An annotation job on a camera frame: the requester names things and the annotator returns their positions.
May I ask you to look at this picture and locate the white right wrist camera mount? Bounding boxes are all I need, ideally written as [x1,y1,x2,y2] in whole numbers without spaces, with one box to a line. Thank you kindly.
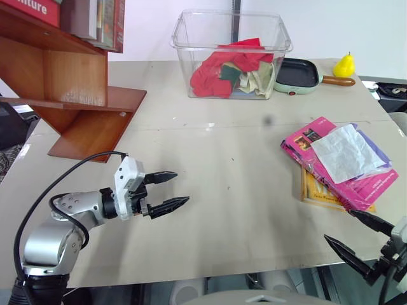
[390,215,407,255]

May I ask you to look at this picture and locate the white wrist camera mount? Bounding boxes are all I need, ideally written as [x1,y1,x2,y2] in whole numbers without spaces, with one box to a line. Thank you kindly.
[113,154,146,221]
[390,215,407,255]

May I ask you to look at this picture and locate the white crumpled paper sheet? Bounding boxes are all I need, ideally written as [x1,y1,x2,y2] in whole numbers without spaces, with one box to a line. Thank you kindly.
[309,123,386,185]

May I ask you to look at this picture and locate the grey rounded shape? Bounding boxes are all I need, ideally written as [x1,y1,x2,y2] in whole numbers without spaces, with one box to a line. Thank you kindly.
[169,278,206,305]

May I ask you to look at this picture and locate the metal rail behind bin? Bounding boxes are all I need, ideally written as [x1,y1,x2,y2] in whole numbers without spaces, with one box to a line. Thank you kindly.
[231,0,241,44]

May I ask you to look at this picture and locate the white cylindrical shape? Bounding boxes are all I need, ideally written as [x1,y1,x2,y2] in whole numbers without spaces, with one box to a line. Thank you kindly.
[258,270,298,295]

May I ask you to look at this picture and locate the patterned dark fabric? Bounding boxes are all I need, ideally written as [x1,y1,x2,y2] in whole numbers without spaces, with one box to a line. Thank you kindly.
[0,144,25,184]

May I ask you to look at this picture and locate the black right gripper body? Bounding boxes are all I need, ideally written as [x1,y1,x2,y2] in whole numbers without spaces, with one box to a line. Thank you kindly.
[370,238,407,287]

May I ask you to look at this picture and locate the pink paperback book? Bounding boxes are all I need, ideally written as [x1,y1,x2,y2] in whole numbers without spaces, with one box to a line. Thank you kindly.
[280,116,400,212]

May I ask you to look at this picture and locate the red flat fabric sheet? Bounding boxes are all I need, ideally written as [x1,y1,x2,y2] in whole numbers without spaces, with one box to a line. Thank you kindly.
[217,37,266,53]

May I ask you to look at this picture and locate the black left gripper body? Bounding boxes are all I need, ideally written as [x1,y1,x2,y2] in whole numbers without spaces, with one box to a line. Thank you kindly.
[128,173,155,219]

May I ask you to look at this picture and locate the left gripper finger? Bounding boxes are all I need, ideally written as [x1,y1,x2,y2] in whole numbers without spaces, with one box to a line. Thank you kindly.
[144,171,179,186]
[147,196,191,220]

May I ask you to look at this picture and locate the black object beside table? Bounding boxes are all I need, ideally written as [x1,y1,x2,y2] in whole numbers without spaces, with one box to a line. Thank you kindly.
[0,100,41,151]

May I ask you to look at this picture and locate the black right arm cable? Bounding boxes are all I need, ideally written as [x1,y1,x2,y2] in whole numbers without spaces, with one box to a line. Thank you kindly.
[377,265,399,305]

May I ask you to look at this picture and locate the dark red spine book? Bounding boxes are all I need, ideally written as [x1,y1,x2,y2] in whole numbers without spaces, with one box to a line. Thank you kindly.
[111,0,127,54]

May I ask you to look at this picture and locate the yellow toy pear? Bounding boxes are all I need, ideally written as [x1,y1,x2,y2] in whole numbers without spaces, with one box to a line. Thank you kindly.
[333,51,355,78]

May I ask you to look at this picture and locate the purple plastic sheet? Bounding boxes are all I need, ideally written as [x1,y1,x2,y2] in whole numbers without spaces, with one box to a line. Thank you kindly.
[349,123,393,180]

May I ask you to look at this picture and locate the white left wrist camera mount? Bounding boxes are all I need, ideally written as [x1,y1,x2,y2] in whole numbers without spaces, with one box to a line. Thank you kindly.
[113,154,146,221]

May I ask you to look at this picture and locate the dark green cloth piece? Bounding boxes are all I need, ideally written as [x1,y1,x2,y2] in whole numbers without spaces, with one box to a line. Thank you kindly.
[219,63,244,82]

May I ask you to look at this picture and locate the beige cloth bag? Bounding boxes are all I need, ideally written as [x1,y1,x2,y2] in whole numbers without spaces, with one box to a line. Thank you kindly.
[238,61,277,101]

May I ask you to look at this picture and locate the clear plastic storage bin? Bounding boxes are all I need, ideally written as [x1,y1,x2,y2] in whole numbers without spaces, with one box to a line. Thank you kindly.
[170,9,293,100]

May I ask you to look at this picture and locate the reddish-brown wooden bookshelf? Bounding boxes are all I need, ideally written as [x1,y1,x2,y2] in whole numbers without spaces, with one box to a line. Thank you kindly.
[0,4,148,164]

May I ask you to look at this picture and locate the green spine book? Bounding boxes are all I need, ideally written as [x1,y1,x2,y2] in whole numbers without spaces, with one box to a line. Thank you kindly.
[97,0,116,49]

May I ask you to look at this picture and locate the green electric frying pan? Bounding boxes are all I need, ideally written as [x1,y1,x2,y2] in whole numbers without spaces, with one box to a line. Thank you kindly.
[273,58,357,97]

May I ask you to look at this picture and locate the red book with white lettering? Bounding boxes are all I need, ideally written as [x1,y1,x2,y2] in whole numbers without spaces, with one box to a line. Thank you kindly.
[0,0,62,29]

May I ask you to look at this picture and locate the grey hardcover book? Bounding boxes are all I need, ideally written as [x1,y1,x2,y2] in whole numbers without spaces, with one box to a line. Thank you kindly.
[60,0,99,41]

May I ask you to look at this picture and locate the black bag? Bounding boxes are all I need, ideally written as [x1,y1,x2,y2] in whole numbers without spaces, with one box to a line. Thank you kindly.
[370,81,407,113]

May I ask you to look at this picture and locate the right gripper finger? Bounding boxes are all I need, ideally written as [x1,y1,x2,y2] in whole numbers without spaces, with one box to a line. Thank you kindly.
[347,208,396,239]
[323,234,378,285]

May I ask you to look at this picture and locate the yellow paperback book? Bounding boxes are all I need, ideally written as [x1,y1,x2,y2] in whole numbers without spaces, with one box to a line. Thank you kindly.
[300,166,377,214]

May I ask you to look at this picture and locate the red and beige cloths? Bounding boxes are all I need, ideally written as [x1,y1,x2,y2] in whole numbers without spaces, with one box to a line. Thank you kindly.
[190,50,275,98]

